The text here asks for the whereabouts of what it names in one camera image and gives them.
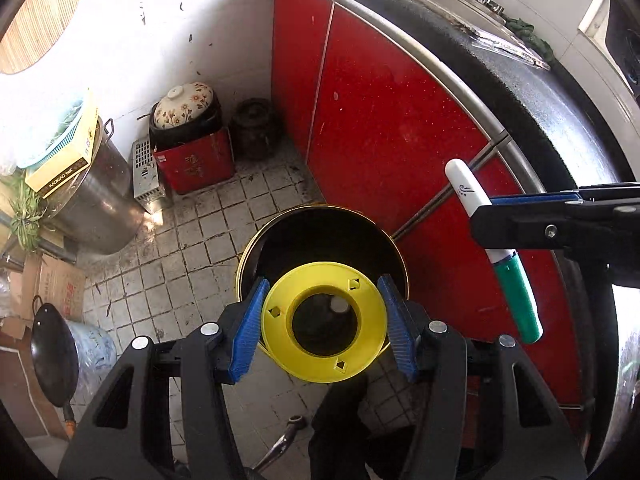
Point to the white and green tube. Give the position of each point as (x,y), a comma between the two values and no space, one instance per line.
(520,300)

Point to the red kitchen cabinet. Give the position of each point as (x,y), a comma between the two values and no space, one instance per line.
(390,125)

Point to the metal rod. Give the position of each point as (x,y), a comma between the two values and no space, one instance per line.
(282,442)

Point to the black appliance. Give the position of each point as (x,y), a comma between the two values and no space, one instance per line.
(625,45)

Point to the large steel stockpot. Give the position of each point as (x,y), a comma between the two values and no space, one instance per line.
(100,205)

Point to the red box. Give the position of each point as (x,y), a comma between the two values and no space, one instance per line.
(197,165)

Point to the green plastic basket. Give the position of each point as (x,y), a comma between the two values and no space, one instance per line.
(65,135)

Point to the steel sink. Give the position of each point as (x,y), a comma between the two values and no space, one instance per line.
(480,20)

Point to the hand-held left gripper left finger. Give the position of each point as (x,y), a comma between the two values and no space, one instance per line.
(247,330)

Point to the clear plastic water jug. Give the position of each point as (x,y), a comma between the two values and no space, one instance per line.
(95,355)

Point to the round bamboo board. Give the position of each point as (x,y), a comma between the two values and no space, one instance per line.
(35,15)

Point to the green leafy vegetables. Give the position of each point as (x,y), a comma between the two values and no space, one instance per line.
(27,215)

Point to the black cooking pot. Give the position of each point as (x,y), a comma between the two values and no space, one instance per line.
(190,134)

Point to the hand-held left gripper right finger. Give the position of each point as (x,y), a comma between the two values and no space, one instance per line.
(400,330)

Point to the dark green cloth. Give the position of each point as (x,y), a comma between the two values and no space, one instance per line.
(530,37)

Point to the round metal trash bin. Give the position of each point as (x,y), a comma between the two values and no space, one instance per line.
(320,240)

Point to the brown cardboard box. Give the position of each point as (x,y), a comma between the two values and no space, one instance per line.
(55,285)

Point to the floral ceramic pot lid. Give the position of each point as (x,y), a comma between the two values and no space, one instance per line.
(182,105)

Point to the grey metal grille box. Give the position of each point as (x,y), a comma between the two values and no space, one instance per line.
(147,175)

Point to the yellow cardboard box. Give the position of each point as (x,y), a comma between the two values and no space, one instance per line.
(60,175)

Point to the black wok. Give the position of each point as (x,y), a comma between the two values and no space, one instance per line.
(54,350)

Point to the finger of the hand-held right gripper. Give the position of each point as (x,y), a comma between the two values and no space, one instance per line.
(520,227)
(530,198)

